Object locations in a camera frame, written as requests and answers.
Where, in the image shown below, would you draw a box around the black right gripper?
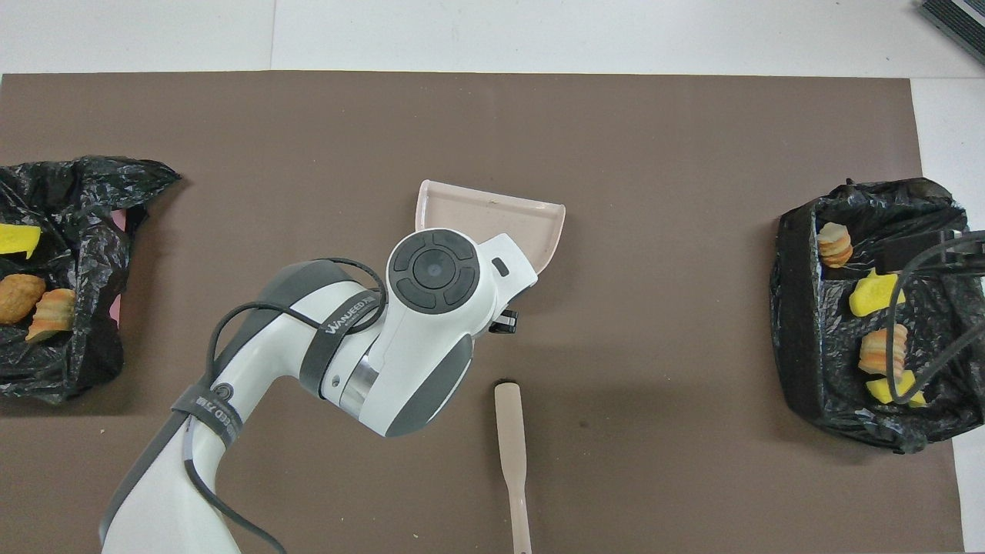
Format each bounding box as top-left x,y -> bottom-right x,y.
873,229 -> 985,275

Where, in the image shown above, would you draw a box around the beige plastic dustpan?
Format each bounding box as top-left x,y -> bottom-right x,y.
415,179 -> 566,275

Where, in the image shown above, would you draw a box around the striped croissant bread piece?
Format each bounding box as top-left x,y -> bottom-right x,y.
859,323 -> 910,383
25,288 -> 77,343

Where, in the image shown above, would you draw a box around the beige hand brush black bristles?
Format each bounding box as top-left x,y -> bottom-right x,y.
494,379 -> 533,554

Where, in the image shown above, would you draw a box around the yellow green sponge piece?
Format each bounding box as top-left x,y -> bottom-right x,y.
866,369 -> 927,408

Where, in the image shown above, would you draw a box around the brown bread roll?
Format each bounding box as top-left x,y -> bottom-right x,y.
0,274 -> 47,325

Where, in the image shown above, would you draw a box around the black bag lined bin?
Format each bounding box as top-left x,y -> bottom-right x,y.
770,177 -> 985,455

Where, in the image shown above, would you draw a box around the pink plastic bin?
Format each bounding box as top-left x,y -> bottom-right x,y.
106,209 -> 149,333

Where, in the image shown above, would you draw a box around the crumpled black trash bag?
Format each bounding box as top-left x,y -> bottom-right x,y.
0,156 -> 183,406

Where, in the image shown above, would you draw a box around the small round bread bun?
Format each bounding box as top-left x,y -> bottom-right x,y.
817,222 -> 854,269

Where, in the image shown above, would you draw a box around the brown table mat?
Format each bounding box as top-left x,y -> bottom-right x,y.
0,72 -> 964,554

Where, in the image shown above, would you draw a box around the dark grey ribbed object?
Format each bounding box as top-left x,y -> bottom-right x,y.
920,0 -> 985,64

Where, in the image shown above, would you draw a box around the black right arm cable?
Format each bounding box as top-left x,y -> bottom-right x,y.
885,235 -> 985,407

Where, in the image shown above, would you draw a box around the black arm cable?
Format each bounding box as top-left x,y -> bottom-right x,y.
182,257 -> 388,554
885,235 -> 985,407

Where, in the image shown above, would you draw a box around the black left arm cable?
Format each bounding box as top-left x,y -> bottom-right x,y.
182,257 -> 388,554

